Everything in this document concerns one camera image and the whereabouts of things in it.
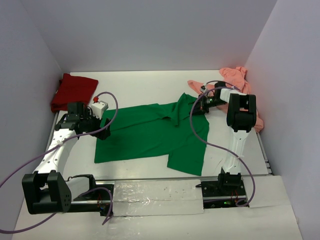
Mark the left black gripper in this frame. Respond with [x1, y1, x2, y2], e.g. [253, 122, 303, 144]
[80, 108, 111, 140]

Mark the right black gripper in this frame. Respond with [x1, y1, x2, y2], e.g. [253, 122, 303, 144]
[190, 93, 228, 116]

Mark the green t-shirt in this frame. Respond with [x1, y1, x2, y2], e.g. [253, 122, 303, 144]
[94, 93, 210, 176]

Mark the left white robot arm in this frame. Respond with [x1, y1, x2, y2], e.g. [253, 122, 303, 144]
[22, 101, 111, 215]

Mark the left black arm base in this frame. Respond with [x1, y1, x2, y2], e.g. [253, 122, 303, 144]
[66, 174, 115, 218]

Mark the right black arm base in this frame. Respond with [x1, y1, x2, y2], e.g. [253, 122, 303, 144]
[195, 172, 248, 209]

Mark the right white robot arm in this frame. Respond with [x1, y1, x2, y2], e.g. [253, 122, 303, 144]
[189, 86, 257, 196]

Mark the salmon pink t-shirt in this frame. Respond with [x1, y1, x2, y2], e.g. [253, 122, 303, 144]
[187, 66, 265, 133]

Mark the red folded t-shirt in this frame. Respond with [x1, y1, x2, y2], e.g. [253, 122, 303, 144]
[50, 73, 99, 113]

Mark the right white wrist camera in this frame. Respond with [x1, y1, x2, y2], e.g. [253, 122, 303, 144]
[200, 85, 207, 93]

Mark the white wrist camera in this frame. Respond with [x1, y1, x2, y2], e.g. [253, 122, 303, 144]
[200, 85, 207, 93]
[90, 96, 109, 119]

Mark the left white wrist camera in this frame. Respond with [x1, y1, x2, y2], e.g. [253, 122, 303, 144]
[90, 96, 109, 119]

